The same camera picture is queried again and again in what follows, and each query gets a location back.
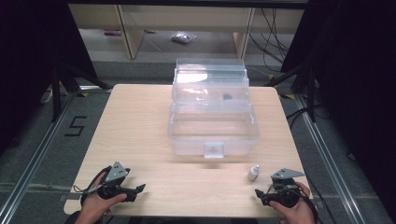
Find clear plastic tiered storage box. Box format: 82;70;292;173
167;58;262;160

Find black curtain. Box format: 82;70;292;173
279;0;396;216
0;0;98;157

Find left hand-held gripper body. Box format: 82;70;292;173
97;161;132;201

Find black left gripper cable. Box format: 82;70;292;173
72;165;113;207

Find person's left hand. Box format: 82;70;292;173
74;172;128;224

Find black metal stand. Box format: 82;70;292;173
49;60;112;123
263;60;318;123

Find small white dropper bottle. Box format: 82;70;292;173
247;164;261;182

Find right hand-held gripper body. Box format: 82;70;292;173
269;168;306;209

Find person's right hand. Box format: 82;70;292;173
268;181;316;224

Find aluminium floor rail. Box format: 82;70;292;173
293;92;370;224
0;85;110;224

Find clear plastic bag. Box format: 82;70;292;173
170;31;198;45

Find bundle of black floor cables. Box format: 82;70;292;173
248;8;291;64

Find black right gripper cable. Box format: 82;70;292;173
292;185;319;224

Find light wooden shelf unit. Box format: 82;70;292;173
67;3;308;61

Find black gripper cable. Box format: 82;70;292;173
72;165;113;207
292;185;319;224

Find white floor cable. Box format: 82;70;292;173
39;88;54;105

